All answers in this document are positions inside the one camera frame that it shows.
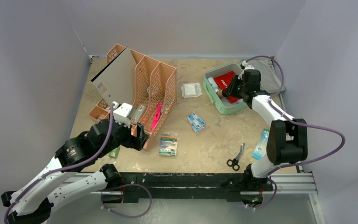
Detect brown bottle orange cap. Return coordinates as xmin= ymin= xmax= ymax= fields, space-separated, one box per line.
xmin=216 ymin=90 xmax=227 ymax=98

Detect small white plastic bottle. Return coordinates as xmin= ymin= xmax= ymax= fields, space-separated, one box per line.
xmin=207 ymin=77 xmax=220 ymax=92

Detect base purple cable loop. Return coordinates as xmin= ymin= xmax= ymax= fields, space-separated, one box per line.
xmin=100 ymin=180 xmax=154 ymax=218

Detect red first aid pouch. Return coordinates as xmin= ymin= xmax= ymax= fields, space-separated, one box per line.
xmin=213 ymin=71 xmax=239 ymax=104

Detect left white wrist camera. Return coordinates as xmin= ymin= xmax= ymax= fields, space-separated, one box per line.
xmin=111 ymin=101 xmax=133 ymax=128

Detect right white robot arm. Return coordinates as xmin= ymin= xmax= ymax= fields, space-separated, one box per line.
xmin=221 ymin=69 xmax=308 ymax=190

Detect pink marker pen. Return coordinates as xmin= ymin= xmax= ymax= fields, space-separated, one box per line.
xmin=151 ymin=102 xmax=163 ymax=130

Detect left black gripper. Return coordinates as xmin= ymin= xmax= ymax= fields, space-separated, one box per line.
xmin=97 ymin=112 xmax=149 ymax=158

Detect mint green storage case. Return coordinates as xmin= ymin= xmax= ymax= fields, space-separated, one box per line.
xmin=202 ymin=58 xmax=287 ymax=116

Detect alcohol wipes bag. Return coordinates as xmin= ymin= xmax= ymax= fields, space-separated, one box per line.
xmin=186 ymin=112 xmax=208 ymax=134

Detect black table front rail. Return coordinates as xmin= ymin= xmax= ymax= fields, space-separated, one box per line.
xmin=48 ymin=171 xmax=317 ymax=205

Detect blue wipes packet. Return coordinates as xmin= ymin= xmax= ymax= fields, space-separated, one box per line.
xmin=252 ymin=128 xmax=269 ymax=160

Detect white gauze pad packet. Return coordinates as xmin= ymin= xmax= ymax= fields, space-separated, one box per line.
xmin=181 ymin=83 xmax=202 ymax=98

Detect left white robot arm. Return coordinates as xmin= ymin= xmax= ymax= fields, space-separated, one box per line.
xmin=1 ymin=119 xmax=149 ymax=224

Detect pink plastic desk organizer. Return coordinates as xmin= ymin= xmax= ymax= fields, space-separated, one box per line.
xmin=88 ymin=43 xmax=178 ymax=151

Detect black handled scissors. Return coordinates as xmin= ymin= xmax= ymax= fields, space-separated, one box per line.
xmin=226 ymin=143 xmax=246 ymax=171

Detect grey folder board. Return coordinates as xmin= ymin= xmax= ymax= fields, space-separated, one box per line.
xmin=91 ymin=44 xmax=137 ymax=105

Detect green orange dressing packet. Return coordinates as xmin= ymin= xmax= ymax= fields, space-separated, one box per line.
xmin=158 ymin=132 xmax=179 ymax=157

